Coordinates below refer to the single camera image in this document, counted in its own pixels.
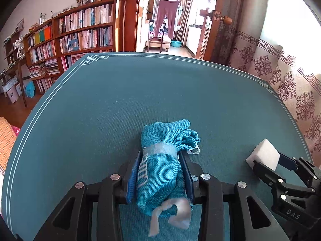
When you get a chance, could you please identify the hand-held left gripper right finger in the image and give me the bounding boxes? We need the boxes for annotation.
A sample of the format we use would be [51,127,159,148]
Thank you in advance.
[179,151,290,241]

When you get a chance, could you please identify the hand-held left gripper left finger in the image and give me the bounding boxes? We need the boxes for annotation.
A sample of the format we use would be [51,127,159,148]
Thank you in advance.
[34,151,142,241]

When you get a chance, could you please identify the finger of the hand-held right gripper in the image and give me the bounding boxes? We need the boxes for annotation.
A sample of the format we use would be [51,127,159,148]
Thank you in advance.
[278,152,321,189]
[252,161,287,189]

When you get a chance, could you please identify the white sponge with dark stripe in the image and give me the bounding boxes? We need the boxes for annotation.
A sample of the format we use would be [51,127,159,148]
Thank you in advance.
[246,138,280,172]

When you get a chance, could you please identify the teal cloth with ribbon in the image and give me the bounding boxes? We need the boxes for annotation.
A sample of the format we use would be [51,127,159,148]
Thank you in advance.
[135,119,201,238]

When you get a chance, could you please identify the patterned beige curtain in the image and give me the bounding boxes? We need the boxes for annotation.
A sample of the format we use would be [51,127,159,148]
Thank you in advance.
[227,29,321,161]

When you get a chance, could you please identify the orange plaid bedding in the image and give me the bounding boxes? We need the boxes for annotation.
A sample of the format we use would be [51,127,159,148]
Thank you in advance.
[0,117,20,179]

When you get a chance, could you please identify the blue plastic stool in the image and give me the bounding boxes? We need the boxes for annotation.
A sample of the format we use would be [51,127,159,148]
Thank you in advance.
[24,81,36,98]

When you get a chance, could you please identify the wooden door with knob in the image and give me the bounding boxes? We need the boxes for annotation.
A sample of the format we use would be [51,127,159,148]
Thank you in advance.
[211,0,249,66]

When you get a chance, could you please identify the pale pink waste bin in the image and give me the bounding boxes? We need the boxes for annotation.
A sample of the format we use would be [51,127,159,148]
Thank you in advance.
[6,89,19,104]

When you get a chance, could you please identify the wooden side desk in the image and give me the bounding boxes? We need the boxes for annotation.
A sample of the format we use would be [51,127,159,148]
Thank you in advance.
[4,31,28,108]

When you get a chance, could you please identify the wooden bookshelf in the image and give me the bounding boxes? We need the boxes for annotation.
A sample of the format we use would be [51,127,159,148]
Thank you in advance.
[24,0,126,93]

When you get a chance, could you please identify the hanging pink pants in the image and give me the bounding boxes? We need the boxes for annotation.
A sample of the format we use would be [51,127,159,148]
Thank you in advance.
[153,0,181,39]

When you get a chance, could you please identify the rows of books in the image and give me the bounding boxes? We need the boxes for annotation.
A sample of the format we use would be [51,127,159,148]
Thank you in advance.
[26,4,114,92]

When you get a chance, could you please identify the wooden door frame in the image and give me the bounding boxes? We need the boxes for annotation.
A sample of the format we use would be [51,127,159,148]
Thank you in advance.
[123,0,141,52]

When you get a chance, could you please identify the wooden door handle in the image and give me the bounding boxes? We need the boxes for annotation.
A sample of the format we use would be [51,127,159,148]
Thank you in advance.
[200,9,232,26]

